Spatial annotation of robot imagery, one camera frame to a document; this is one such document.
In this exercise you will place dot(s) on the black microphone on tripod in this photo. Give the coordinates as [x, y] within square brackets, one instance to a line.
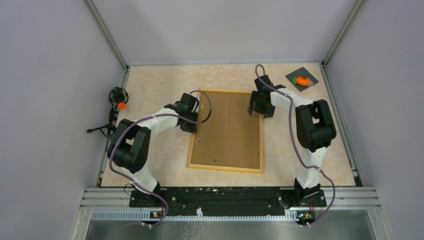
[118, 98]

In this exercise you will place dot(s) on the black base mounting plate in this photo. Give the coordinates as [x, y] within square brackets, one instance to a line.
[283, 197]

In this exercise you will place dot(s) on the grey building block plate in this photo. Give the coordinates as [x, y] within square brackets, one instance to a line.
[304, 73]

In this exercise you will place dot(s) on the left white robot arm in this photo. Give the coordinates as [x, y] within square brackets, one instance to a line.
[129, 147]

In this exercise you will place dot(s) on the aluminium rail with cable duct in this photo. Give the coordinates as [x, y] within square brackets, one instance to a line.
[112, 204]

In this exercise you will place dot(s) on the brown cardboard backing board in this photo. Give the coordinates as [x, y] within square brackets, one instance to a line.
[228, 129]

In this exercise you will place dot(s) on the orange curved block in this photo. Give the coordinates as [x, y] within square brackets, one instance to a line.
[305, 82]

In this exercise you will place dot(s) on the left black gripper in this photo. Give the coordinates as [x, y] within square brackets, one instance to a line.
[191, 129]

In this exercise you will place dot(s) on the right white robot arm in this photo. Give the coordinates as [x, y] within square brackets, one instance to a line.
[311, 129]

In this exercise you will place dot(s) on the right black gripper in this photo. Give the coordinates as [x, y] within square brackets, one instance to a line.
[253, 106]

